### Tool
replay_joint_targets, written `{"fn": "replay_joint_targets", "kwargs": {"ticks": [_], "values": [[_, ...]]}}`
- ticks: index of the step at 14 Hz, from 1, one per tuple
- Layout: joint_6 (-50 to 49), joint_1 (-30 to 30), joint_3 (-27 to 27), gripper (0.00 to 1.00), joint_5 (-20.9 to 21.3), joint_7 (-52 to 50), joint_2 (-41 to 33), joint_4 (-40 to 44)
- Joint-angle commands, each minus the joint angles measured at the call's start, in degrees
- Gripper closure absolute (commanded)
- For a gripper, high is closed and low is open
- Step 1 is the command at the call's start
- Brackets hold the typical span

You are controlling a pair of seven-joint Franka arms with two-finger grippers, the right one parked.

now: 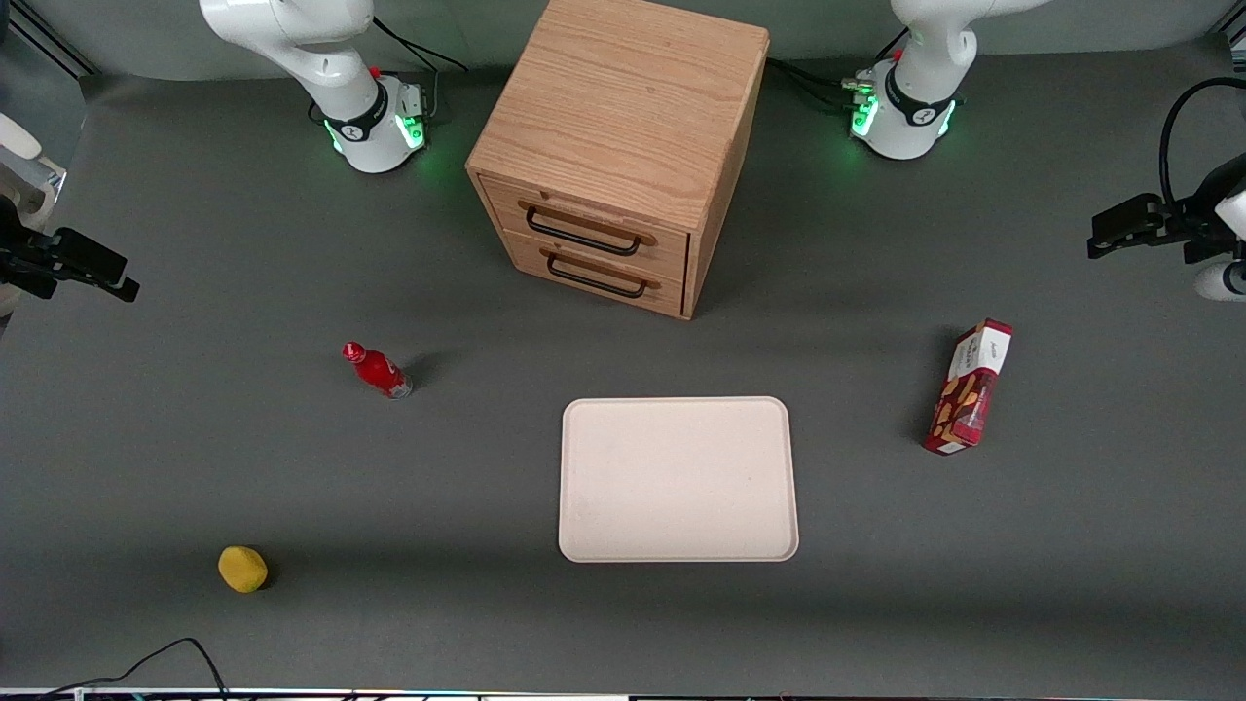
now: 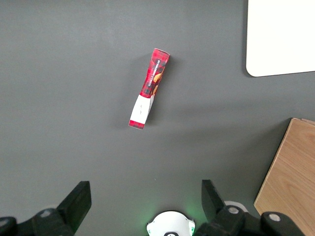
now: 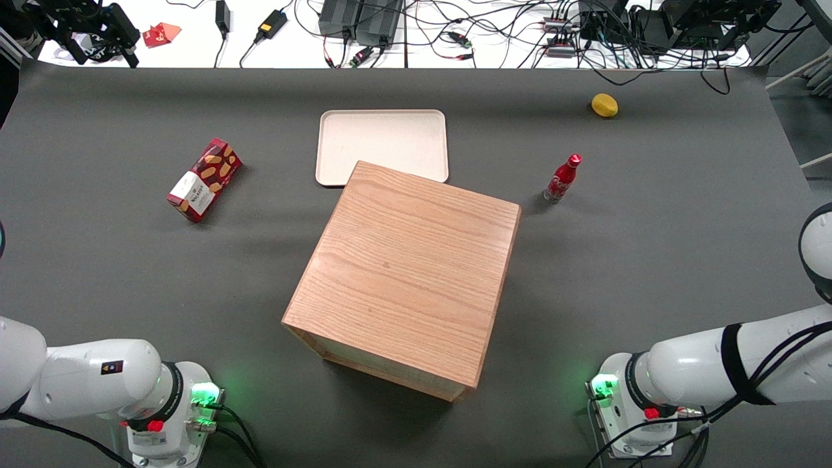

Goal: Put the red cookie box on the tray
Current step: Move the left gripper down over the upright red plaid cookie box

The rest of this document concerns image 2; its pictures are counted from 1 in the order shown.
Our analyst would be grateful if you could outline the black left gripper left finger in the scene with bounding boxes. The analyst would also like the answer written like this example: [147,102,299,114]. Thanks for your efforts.
[0,180,92,236]

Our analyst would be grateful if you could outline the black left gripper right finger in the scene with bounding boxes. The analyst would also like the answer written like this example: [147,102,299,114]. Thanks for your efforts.
[194,179,308,236]

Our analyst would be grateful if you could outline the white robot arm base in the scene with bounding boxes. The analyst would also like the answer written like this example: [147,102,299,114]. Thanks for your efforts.
[146,210,196,236]

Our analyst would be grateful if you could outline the red cookie box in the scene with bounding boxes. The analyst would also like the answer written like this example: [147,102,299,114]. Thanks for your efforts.
[127,48,171,130]

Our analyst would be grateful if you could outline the white tray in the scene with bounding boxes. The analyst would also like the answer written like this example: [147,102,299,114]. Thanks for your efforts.
[246,0,315,78]

